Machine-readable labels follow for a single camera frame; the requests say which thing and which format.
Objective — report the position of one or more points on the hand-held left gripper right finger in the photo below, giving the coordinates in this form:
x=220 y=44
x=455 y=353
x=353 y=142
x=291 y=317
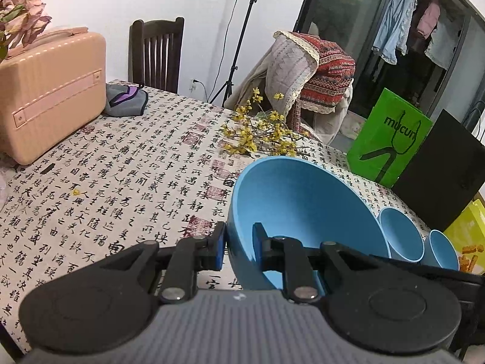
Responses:
x=258 y=254

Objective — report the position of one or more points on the dried pink rose bouquet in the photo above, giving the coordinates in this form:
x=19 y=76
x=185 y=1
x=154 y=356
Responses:
x=26 y=11

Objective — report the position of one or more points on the yellow flower branch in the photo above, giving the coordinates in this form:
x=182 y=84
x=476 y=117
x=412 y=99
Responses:
x=261 y=132

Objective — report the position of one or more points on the green paper bag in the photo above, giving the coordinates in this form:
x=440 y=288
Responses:
x=382 y=140

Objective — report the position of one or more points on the hanging light blue shirt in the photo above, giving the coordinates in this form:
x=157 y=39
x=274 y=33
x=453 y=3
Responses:
x=394 y=22

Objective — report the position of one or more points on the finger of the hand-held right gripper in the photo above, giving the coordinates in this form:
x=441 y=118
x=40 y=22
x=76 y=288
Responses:
x=405 y=267

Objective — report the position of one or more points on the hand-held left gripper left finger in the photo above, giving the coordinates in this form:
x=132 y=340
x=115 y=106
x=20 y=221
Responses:
x=219 y=250

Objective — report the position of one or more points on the pink ribbed vanity case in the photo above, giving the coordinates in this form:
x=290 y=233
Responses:
x=49 y=94

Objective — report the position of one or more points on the hanging white garment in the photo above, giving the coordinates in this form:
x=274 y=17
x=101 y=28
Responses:
x=443 y=45

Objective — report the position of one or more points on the yellow-green snack box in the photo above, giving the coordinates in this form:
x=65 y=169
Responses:
x=468 y=231

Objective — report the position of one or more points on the chair with patterned blankets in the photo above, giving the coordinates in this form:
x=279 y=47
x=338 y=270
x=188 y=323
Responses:
x=250 y=83

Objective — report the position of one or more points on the grey purple pouch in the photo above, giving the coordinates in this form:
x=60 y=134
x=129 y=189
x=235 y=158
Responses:
x=127 y=102

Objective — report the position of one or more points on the calligraphy print tablecloth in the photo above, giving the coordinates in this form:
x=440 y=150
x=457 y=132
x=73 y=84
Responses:
x=132 y=178

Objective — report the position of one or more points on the hanging pink garment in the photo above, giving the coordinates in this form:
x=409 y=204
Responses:
x=430 y=19

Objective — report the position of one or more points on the dark wooden chair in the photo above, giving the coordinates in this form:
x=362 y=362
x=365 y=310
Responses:
x=155 y=53

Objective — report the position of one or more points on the black framed sliding door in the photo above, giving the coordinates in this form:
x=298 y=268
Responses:
x=333 y=7

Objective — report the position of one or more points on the blue bowl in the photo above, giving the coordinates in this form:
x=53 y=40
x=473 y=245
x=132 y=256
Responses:
x=303 y=197
x=443 y=250
x=401 y=235

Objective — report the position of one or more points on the white wall socket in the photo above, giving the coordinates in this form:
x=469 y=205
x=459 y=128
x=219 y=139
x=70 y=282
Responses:
x=194 y=83

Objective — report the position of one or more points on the black paper bag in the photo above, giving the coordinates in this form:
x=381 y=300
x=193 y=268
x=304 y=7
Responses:
x=443 y=170

